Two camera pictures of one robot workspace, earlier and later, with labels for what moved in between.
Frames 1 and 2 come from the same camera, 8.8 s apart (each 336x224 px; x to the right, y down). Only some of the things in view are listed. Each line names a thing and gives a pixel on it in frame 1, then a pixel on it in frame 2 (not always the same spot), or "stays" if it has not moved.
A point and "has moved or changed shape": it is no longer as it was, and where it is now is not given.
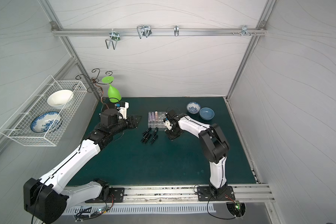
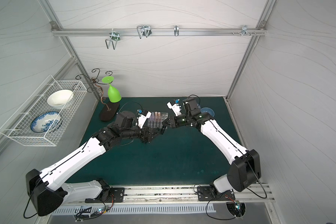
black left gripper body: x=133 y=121 -> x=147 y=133
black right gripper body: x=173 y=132 -> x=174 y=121
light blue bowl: x=206 y=113 stays
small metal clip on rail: x=176 y=30 stays
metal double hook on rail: x=145 y=30 stays
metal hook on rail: x=115 y=37 stays
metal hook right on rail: x=244 y=30 stays
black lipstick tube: x=146 y=130 has moved or changed shape
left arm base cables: x=87 y=213 stays
